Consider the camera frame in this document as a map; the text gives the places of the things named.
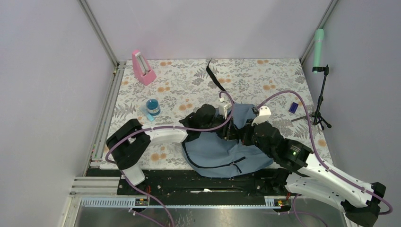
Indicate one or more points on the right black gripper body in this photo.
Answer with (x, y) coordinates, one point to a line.
(252, 140)

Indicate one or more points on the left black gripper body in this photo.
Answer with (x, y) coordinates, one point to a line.
(223, 132)

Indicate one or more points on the blue-grey student backpack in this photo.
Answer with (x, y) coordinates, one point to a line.
(211, 156)

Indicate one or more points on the blue lidded round jar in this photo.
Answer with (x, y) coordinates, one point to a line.
(152, 107)

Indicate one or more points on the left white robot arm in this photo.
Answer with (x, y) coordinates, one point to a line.
(128, 144)

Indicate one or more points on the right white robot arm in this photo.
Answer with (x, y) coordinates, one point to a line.
(302, 173)

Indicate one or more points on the small purple eraser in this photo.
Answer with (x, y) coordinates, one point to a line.
(293, 108)

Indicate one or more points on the black microphone tripod stand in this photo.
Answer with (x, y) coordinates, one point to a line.
(316, 114)

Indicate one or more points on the floral table mat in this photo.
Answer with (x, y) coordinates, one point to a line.
(182, 86)

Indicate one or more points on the light blue glue stick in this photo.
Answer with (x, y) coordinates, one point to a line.
(147, 114)

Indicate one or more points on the pink metronome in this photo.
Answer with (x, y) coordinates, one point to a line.
(141, 68)

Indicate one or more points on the mint green microphone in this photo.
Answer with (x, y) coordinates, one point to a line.
(318, 41)

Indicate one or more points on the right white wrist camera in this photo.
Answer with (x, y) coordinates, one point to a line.
(262, 113)

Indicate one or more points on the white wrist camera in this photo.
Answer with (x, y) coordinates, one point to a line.
(224, 107)
(262, 113)

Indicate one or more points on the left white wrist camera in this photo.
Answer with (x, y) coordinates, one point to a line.
(224, 107)

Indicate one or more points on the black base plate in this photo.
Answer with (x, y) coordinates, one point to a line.
(169, 183)

